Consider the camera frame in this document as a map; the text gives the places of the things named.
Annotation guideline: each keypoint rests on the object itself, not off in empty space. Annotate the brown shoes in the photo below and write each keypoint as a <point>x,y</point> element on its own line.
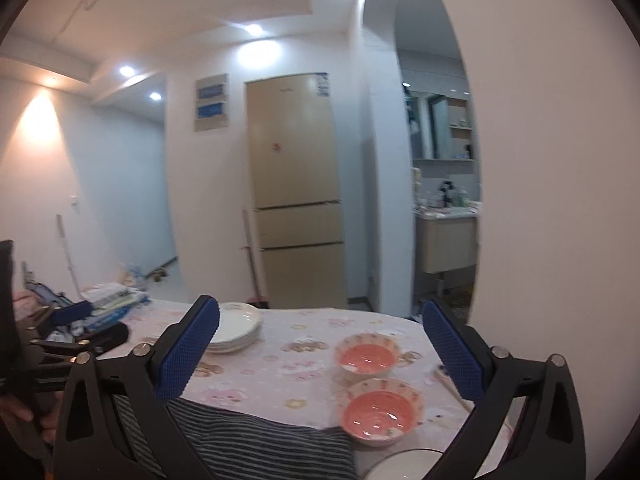
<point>161,274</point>

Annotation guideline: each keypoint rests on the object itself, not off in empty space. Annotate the black faucet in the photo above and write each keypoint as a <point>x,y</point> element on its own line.
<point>447,195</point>

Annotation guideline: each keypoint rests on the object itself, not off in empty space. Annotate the beige refrigerator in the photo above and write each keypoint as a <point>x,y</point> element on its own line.
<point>295,170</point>

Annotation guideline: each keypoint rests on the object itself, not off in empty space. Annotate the white bowl with dark rim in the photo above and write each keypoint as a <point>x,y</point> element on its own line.
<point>405,467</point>

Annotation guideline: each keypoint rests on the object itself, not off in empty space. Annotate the white tissue box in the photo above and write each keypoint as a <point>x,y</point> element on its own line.
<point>107,294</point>

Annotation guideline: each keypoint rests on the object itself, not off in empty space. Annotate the wooden chopstick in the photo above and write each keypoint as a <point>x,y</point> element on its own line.
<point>452,389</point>

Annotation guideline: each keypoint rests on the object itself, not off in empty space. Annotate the blue cartoon print bag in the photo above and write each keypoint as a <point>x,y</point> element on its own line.
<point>45,295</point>

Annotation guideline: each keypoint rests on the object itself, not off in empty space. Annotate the bathroom mirror cabinet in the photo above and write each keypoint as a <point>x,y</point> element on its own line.
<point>450,127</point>

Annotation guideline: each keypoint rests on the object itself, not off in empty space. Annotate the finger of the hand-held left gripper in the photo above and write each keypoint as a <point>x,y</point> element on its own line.
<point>107,337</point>
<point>72,312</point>

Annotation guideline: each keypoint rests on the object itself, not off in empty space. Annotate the grey striped towel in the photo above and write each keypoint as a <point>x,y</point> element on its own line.
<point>250,440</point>

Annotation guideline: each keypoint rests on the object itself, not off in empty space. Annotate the person's left hand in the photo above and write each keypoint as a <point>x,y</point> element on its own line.
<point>15,410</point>

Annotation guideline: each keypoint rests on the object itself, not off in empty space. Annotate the blue white package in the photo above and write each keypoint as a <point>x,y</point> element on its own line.
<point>132,274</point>

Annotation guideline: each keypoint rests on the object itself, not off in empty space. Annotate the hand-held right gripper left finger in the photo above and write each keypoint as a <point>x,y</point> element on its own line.
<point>187,355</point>

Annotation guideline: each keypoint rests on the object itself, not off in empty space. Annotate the small printed ceramic bowl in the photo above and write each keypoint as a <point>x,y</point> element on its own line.
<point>380,412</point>
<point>367,357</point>

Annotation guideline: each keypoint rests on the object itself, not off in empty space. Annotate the beige vanity cabinet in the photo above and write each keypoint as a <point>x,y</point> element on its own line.
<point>447,242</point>

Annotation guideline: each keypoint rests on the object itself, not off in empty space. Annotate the recessed ceiling light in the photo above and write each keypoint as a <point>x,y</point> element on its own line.
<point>50,80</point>
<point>126,71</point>
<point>255,30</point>
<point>155,95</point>

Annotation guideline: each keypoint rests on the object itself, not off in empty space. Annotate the wall electrical panel box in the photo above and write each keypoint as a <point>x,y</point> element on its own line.
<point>211,125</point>

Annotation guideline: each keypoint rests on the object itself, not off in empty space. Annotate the fridge energy label sticker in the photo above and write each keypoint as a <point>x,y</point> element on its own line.
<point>324,85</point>

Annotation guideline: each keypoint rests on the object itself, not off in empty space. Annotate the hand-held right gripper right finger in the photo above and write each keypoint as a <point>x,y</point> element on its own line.
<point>452,355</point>

